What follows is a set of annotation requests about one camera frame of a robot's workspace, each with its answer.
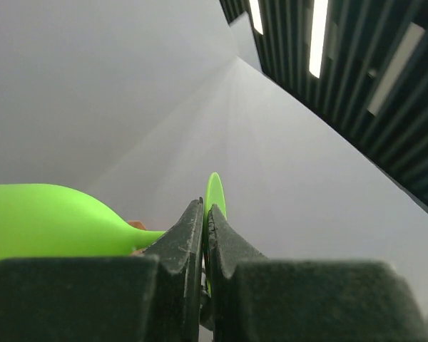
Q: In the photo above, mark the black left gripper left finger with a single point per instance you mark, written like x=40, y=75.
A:
x=154, y=296

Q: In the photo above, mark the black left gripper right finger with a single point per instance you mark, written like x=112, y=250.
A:
x=255, y=298

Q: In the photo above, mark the green wine glass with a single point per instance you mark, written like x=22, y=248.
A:
x=51, y=221

